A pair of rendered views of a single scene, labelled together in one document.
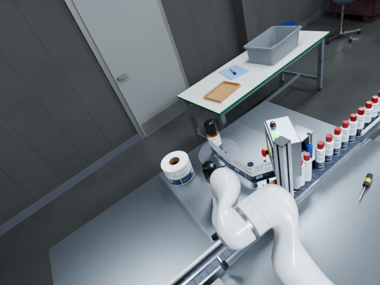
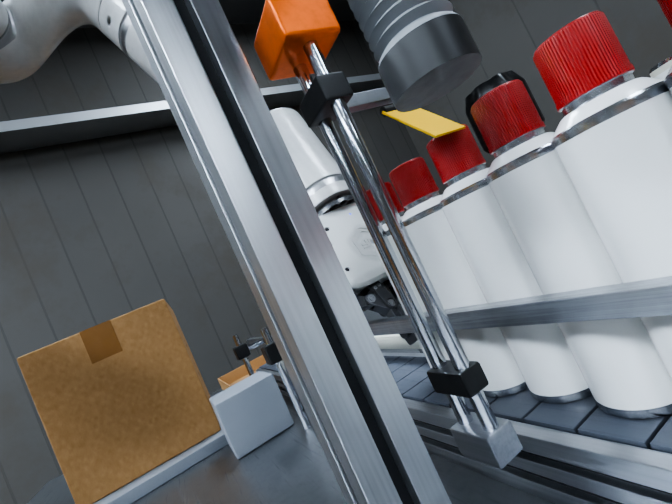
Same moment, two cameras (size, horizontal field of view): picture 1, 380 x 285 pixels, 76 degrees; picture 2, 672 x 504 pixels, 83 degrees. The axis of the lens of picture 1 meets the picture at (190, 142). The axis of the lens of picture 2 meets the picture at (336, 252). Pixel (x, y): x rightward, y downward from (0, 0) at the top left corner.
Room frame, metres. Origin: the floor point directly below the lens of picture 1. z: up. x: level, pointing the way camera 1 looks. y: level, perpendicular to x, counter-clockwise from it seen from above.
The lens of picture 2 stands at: (0.62, -0.54, 1.02)
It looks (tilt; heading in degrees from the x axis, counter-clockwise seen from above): 3 degrees up; 83
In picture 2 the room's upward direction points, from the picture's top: 25 degrees counter-clockwise
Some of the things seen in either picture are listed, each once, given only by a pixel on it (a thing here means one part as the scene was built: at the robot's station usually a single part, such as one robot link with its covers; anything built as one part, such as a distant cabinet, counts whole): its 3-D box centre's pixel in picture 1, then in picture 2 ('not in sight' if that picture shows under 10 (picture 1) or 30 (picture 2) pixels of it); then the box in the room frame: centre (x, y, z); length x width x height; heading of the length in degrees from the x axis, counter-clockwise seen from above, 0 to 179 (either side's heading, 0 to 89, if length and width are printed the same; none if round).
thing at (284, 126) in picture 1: (282, 148); not in sight; (0.69, -0.34, 1.38); 0.17 x 0.10 x 0.19; 165
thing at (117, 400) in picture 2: not in sight; (136, 386); (0.21, 0.32, 0.99); 0.30 x 0.24 x 0.27; 107
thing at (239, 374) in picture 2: not in sight; (263, 367); (0.39, 0.72, 0.85); 0.30 x 0.26 x 0.04; 110
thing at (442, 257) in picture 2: not in sight; (456, 271); (0.74, -0.22, 0.98); 0.05 x 0.05 x 0.20
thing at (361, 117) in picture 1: (359, 122); not in sight; (1.03, -1.03, 0.98); 0.05 x 0.05 x 0.20
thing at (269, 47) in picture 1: (272, 45); not in sight; (2.74, -1.35, 0.91); 0.60 x 0.40 x 0.22; 118
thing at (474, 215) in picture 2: not in sight; (505, 257); (0.76, -0.27, 0.98); 0.05 x 0.05 x 0.20
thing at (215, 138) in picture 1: (213, 137); not in sight; (1.36, -0.17, 1.04); 0.09 x 0.09 x 0.29
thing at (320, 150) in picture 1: (319, 155); not in sight; (0.90, -0.67, 0.98); 0.05 x 0.05 x 0.20
